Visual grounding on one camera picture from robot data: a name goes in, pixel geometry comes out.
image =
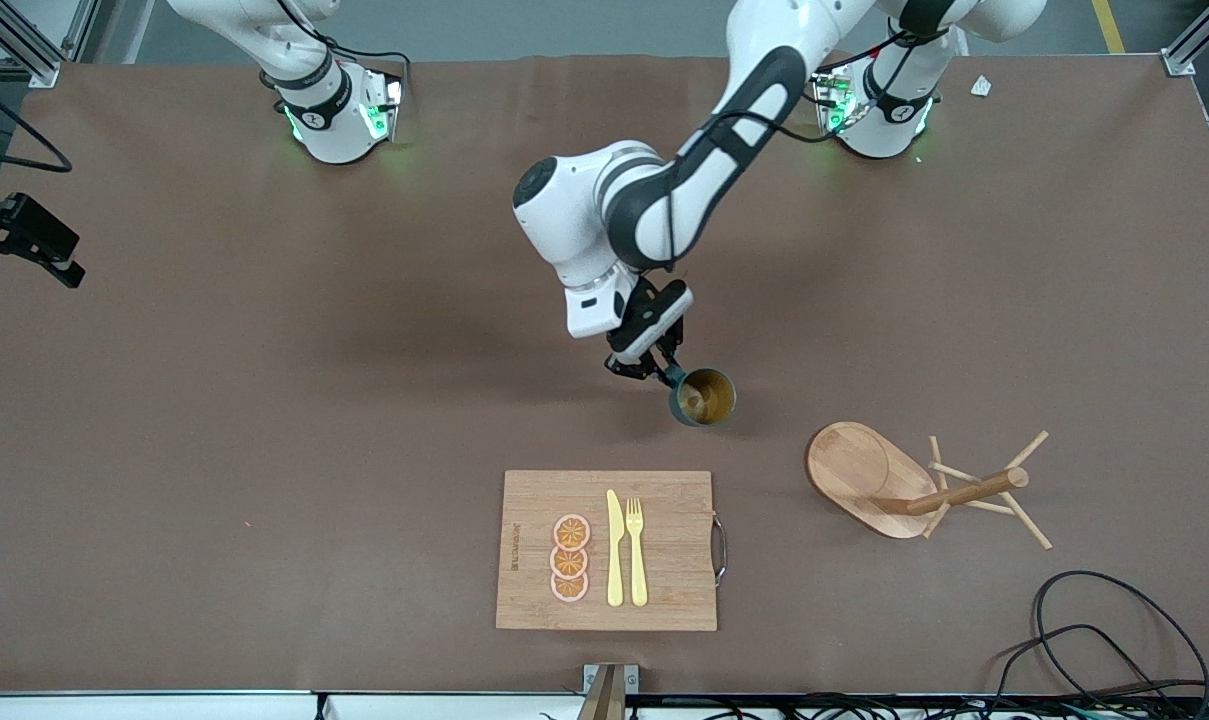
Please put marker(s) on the toy orange slice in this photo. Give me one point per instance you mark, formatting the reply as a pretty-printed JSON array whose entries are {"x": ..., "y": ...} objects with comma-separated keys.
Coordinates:
[
  {"x": 568, "y": 563},
  {"x": 569, "y": 589},
  {"x": 571, "y": 532}
]

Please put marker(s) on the teal cup with yellow inside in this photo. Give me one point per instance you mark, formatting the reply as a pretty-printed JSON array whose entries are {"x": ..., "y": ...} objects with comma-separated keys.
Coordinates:
[{"x": 709, "y": 400}]

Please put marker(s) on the wooden mug rack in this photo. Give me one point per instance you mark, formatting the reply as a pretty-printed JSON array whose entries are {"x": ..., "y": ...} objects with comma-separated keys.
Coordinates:
[{"x": 854, "y": 470}]

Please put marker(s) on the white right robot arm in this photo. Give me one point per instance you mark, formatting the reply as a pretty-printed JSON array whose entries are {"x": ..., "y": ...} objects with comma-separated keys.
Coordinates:
[{"x": 334, "y": 130}]

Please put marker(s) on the white table edge rail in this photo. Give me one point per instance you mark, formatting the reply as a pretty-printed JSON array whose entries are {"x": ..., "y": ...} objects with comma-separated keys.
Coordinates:
[{"x": 164, "y": 706}]

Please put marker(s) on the yellow plastic fork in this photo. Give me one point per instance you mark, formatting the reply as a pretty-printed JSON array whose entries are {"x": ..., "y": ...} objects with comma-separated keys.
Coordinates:
[{"x": 638, "y": 570}]

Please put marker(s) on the bamboo cutting board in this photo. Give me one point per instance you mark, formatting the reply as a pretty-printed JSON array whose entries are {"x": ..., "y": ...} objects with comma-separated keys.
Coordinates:
[{"x": 674, "y": 560}]

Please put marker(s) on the white paper scrap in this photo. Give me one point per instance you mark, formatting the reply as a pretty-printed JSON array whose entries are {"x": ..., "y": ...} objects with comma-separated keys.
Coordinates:
[{"x": 981, "y": 86}]

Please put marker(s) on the yellow plastic knife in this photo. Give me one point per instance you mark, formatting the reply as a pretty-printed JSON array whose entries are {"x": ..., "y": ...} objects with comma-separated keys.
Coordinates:
[{"x": 615, "y": 560}]

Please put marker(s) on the metal table edge bracket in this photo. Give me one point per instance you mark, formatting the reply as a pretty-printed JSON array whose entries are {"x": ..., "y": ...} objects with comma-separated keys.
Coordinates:
[{"x": 604, "y": 690}]

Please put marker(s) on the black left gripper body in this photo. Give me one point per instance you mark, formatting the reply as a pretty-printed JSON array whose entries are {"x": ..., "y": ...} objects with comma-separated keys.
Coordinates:
[{"x": 640, "y": 357}]

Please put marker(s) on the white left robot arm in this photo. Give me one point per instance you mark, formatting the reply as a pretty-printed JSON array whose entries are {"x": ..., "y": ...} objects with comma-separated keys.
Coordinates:
[{"x": 584, "y": 200}]

